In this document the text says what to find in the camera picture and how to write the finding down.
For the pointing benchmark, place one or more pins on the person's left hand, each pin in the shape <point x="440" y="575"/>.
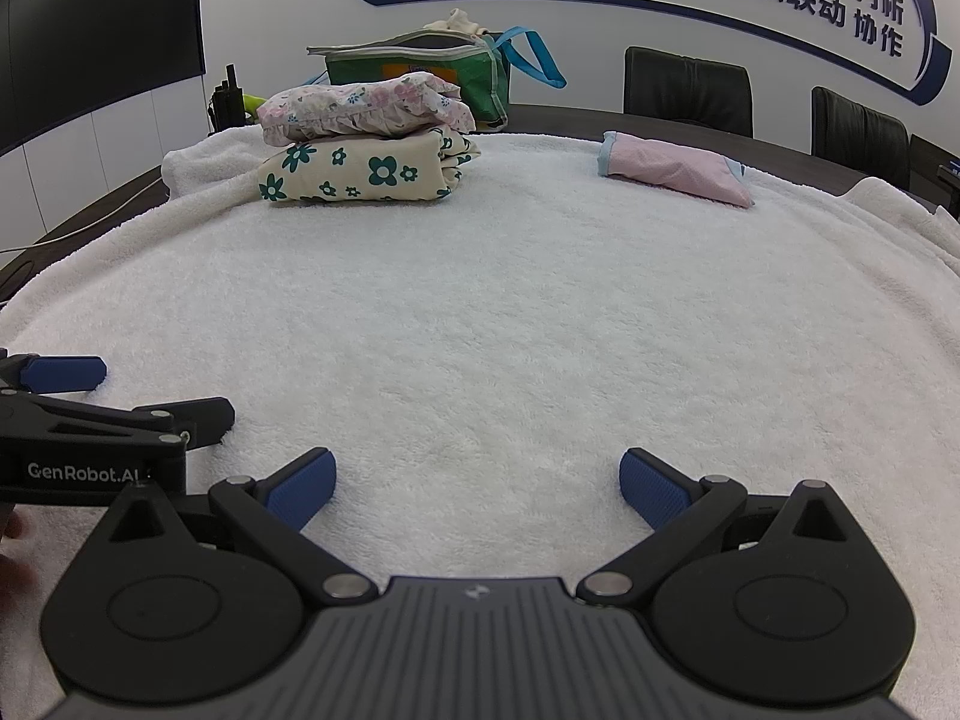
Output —
<point x="15" y="577"/>

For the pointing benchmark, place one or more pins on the blue desk name plate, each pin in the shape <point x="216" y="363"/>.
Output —
<point x="952" y="169"/>

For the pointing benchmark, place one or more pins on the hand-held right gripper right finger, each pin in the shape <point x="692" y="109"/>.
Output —
<point x="652" y="491"/>

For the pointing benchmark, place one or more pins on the folded pink floral garment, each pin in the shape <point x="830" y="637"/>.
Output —
<point x="360" y="101"/>

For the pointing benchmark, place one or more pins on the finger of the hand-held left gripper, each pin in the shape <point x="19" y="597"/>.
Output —
<point x="202" y="416"/>
<point x="64" y="373"/>

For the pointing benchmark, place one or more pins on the white fleece blanket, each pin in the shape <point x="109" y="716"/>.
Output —
<point x="480" y="300"/>

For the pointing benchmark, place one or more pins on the large black wall screen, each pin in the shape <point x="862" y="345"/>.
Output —
<point x="90" y="37"/>

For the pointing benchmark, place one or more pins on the folded cream green-flower garment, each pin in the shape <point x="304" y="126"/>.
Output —
<point x="352" y="169"/>

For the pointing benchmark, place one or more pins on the yellow-green cloth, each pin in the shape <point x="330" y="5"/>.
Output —
<point x="255" y="105"/>

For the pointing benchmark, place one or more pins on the pink and blue garment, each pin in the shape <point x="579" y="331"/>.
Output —
<point x="675" y="169"/>

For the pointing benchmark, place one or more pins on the green storage bag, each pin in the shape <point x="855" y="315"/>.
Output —
<point x="465" y="71"/>

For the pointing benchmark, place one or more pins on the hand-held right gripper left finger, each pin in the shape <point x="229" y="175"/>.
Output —
<point x="304" y="491"/>

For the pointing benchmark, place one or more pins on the cream cloth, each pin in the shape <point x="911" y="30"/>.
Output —
<point x="461" y="22"/>

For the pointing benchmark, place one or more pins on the black walkie-talkie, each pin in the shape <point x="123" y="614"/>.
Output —
<point x="229" y="101"/>

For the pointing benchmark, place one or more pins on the black office chair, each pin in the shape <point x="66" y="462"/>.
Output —
<point x="934" y="169"/>
<point x="686" y="90"/>
<point x="859" y="135"/>

